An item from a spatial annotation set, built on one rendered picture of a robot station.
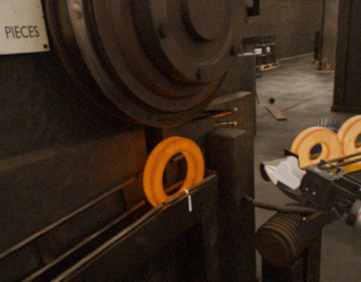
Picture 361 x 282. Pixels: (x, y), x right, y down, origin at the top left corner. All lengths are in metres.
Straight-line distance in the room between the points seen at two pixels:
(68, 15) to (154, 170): 0.36
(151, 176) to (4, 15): 0.41
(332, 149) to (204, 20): 0.62
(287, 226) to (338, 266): 0.82
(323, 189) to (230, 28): 0.38
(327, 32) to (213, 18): 8.94
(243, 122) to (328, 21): 8.51
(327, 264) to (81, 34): 1.53
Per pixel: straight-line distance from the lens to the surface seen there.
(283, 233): 1.01
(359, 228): 0.73
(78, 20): 0.59
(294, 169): 0.80
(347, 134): 1.13
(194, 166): 0.85
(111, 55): 0.60
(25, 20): 0.70
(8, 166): 0.66
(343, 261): 1.85
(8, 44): 0.68
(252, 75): 3.57
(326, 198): 0.76
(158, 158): 0.74
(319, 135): 1.07
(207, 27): 0.67
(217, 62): 0.70
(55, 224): 0.71
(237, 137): 0.94
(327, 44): 9.59
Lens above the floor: 1.06
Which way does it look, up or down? 17 degrees down
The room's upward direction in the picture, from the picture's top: 5 degrees counter-clockwise
